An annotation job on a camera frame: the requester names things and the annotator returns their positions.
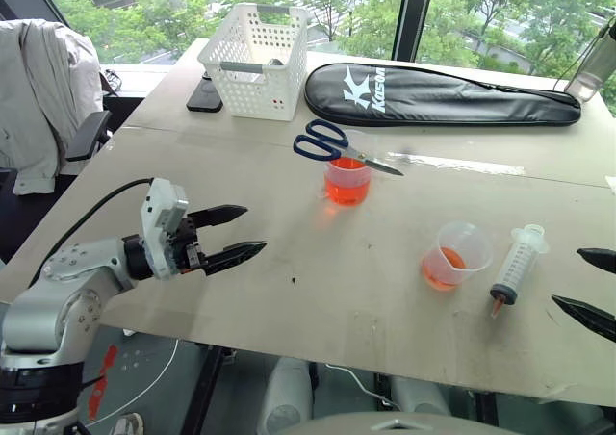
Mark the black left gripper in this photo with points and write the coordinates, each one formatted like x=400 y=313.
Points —
x=185 y=252

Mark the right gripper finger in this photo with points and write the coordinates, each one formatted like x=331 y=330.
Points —
x=601 y=259
x=589 y=315

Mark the clear plastic syringe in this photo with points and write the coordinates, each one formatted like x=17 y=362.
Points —
x=517 y=266

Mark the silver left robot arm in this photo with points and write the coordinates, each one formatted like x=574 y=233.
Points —
x=48 y=310

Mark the large clear cup orange liquid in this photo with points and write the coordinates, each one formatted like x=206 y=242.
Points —
x=347 y=187

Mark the small clear cup orange liquid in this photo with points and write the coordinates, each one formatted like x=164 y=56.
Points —
x=445 y=264

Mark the black smartphone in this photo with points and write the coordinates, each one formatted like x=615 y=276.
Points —
x=202 y=99

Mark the black table leg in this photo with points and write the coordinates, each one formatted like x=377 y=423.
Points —
x=204 y=387
x=486 y=408

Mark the white perforated plastic basket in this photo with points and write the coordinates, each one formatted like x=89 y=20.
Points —
x=255 y=93

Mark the black office chair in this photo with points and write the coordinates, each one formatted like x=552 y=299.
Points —
x=89 y=134

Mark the white rounded shape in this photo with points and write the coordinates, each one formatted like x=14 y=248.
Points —
x=284 y=396
x=418 y=396

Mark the small dark grey object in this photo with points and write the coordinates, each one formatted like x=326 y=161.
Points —
x=275 y=62

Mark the small black tangled object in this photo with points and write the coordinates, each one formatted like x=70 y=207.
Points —
x=111 y=80

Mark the grey shoe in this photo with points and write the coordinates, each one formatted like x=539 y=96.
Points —
x=127 y=425

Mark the grey rounded robot body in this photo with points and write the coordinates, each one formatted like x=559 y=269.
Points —
x=394 y=427

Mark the black racket bag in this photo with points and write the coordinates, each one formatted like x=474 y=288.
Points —
x=433 y=100

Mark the grey jacket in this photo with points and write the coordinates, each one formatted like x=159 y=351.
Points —
x=43 y=93

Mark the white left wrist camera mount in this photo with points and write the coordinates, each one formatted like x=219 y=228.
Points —
x=159 y=213

